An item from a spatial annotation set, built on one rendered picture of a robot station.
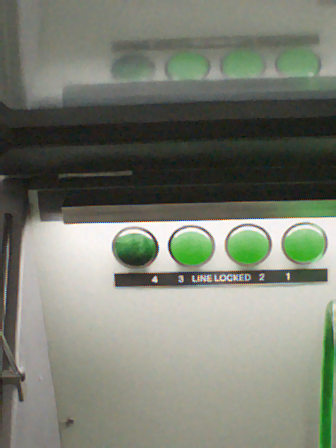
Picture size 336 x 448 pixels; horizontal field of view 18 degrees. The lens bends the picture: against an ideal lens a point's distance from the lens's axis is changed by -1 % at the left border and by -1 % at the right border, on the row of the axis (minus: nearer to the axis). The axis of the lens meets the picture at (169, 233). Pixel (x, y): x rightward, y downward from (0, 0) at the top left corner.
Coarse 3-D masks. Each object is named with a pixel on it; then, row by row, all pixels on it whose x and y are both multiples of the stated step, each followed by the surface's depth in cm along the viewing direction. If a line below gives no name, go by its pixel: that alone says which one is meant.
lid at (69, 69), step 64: (0, 0) 55; (64, 0) 55; (128, 0) 55; (192, 0) 55; (256, 0) 56; (320, 0) 56; (0, 64) 69; (64, 64) 69; (128, 64) 70; (192, 64) 70; (256, 64) 71; (320, 64) 71; (0, 128) 89; (64, 128) 93; (128, 128) 92; (192, 128) 92; (256, 128) 91; (320, 128) 91
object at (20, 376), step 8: (0, 336) 97; (0, 344) 98; (8, 352) 100; (8, 360) 101; (16, 368) 102; (24, 368) 105; (8, 376) 103; (16, 376) 102; (24, 376) 103; (16, 384) 103; (24, 384) 104; (24, 392) 104
